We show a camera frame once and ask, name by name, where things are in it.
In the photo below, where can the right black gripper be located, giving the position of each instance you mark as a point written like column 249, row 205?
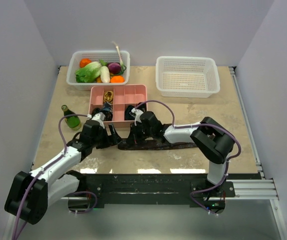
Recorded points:
column 133, row 132

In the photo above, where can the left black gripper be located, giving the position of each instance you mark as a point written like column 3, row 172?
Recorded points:
column 114, row 140

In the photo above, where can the brown patterned tie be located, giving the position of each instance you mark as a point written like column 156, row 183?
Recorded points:
column 153, row 145

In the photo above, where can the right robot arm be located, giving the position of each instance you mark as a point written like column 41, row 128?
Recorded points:
column 210, row 137

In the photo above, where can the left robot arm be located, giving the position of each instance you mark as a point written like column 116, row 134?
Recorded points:
column 32, row 193

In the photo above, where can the rolled black tie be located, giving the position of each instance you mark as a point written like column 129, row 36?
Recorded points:
column 128, row 115

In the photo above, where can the rolled dark blue tie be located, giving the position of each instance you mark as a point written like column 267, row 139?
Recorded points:
column 106, row 109

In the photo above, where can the pink divided organizer tray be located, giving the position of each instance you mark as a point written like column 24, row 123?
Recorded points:
column 123, row 96

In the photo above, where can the rolled yellow tie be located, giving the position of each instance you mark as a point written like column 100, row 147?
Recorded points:
column 108, row 97

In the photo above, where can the green glass bottle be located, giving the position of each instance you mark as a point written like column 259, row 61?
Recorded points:
column 72, row 121

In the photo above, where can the white empty basket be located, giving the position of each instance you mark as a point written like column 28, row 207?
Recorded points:
column 187, row 77

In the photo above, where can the orange front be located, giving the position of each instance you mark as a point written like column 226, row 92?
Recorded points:
column 117, row 79

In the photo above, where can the white radish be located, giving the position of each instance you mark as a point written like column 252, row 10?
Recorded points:
column 105, row 75

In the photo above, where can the purple onion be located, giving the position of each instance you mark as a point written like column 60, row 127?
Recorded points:
column 114, row 68

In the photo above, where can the green onion stalk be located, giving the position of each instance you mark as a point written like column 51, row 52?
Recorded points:
column 123, row 68

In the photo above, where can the green lettuce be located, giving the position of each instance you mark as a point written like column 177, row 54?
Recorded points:
column 89, row 73

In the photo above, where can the white vegetable basket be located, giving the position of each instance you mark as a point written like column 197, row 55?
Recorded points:
column 87, row 56

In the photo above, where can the orange tomato back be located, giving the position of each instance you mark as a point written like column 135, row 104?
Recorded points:
column 83, row 62

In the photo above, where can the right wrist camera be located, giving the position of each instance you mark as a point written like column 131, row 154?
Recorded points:
column 136, row 113

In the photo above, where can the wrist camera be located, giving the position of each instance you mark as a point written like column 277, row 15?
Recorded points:
column 136, row 113
column 99, row 117

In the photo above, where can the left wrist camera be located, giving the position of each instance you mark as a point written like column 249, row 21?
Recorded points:
column 99, row 117

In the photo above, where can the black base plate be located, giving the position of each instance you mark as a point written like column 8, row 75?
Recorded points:
column 82, row 201

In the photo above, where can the aluminium frame rail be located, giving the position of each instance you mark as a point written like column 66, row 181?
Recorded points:
column 248, row 189

